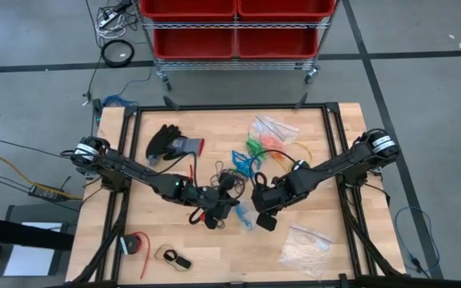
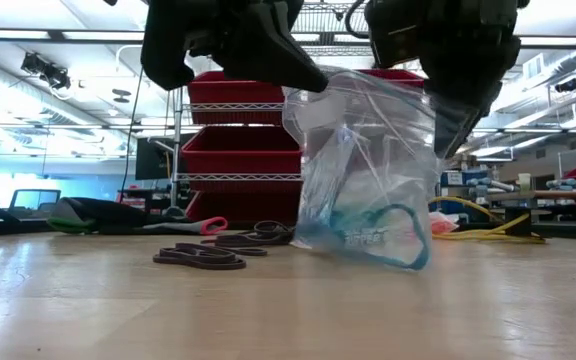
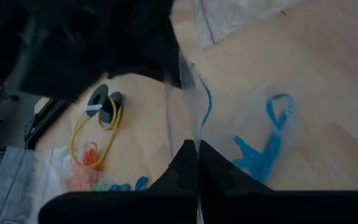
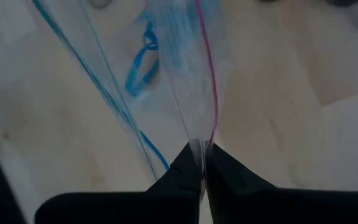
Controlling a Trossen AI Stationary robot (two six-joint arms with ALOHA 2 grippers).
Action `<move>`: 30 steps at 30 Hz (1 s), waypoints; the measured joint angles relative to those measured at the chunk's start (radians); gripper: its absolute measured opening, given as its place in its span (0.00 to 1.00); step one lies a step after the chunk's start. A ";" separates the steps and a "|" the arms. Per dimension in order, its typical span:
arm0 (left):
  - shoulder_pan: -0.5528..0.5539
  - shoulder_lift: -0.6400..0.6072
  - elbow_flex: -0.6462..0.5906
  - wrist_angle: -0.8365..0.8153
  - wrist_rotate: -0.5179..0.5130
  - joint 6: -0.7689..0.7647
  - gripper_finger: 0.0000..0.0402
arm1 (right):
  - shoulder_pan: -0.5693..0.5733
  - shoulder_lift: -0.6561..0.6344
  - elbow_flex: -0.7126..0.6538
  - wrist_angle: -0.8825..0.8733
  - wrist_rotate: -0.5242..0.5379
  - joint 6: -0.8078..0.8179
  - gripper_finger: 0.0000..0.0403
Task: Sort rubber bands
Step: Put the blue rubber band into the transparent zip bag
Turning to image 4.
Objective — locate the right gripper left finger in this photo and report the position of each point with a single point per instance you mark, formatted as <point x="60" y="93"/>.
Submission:
<point x="135" y="208"/>

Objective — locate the single blue rubber band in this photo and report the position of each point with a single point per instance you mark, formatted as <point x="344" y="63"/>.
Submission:
<point x="138" y="62"/>

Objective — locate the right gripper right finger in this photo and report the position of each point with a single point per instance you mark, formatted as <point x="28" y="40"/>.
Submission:
<point x="275" y="208"/>

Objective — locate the clear zip bag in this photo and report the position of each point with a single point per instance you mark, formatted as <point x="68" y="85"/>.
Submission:
<point x="172" y="93"/>

